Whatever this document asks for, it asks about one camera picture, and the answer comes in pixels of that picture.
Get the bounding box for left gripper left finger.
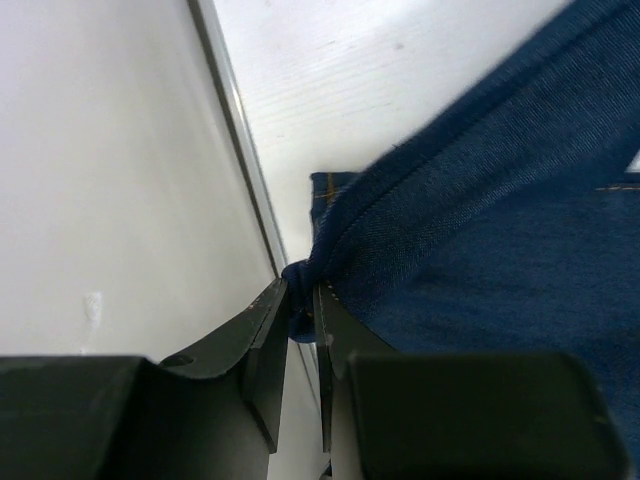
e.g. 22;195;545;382
1;279;289;479

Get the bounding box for dark blue denim trousers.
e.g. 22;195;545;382
283;1;639;455

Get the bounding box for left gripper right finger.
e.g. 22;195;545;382
313;285;628;479

